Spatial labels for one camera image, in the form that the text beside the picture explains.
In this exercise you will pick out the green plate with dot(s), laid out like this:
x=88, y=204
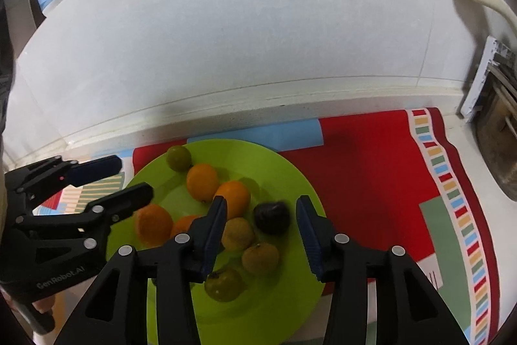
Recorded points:
x=274, y=175

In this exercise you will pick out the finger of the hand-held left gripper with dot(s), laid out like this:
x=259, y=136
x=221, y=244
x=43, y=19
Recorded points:
x=125, y=199
x=97, y=169

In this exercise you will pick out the small brown round fruit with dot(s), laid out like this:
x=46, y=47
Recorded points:
x=238, y=234
x=260, y=258

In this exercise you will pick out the dark purple plum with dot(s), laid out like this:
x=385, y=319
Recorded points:
x=272, y=217

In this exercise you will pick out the orange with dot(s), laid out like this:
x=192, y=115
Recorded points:
x=152, y=224
x=233, y=197
x=183, y=225
x=202, y=181

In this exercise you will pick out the small green fruit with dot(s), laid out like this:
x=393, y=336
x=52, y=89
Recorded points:
x=223, y=285
x=179, y=158

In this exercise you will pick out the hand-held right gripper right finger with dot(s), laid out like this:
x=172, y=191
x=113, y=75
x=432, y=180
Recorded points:
x=309, y=236

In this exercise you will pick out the colourful patterned mat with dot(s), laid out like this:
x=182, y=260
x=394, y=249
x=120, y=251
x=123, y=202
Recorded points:
x=371, y=167

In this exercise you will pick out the person's left hand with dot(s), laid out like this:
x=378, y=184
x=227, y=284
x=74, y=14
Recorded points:
x=43, y=305

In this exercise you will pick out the large steel pot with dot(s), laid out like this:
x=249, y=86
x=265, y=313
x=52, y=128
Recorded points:
x=496, y=159

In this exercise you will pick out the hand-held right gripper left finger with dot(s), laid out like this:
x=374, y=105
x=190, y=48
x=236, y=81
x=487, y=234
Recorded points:
x=214, y=236

